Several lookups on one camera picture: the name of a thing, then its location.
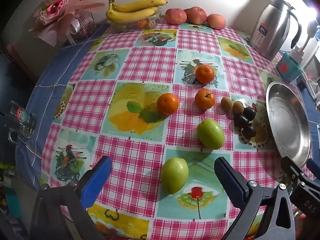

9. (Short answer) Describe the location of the stainless steel bowl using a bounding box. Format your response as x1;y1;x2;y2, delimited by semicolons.
265;81;312;168

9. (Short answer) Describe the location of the teal plastic box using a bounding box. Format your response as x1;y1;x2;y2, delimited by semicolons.
276;52;303;82

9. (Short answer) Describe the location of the orange tangerine with stem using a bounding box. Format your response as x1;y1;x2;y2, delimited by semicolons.
195;89;216;110

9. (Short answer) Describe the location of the clear plastic container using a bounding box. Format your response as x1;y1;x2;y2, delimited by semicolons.
110;11;162;30

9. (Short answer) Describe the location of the yellow banana bunch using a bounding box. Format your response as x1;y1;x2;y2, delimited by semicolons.
105;0;168;23

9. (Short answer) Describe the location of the dark purple plum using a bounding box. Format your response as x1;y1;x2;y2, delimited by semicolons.
234;114;250;127
242;124;257;138
243;107;257;121

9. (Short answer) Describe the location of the glass mug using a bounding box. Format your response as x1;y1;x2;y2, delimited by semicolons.
4;101;37;144

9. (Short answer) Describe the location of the stainless steel thermos jug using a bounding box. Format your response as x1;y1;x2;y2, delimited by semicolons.
249;0;302;61

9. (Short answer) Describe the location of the brown kiwi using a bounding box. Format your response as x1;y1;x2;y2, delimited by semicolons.
220;97;234;111
232;100;245;114

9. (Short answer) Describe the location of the green jujube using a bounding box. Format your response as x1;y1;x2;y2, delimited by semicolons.
197;118;225;149
160;157;189;195

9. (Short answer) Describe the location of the red apple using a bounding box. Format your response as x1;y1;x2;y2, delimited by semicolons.
185;6;207;25
206;14;226;30
164;8;187;25

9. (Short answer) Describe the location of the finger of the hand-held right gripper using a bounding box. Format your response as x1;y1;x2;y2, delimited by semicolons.
307;158;320;180
280;156;310;188

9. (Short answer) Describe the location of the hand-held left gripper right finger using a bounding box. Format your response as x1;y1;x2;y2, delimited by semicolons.
214;157;300;240

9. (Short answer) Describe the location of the pink checked printed tablecloth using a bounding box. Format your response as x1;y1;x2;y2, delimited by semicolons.
41;22;313;240

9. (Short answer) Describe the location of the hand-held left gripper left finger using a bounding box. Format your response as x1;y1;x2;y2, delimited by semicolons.
29;156;113;240

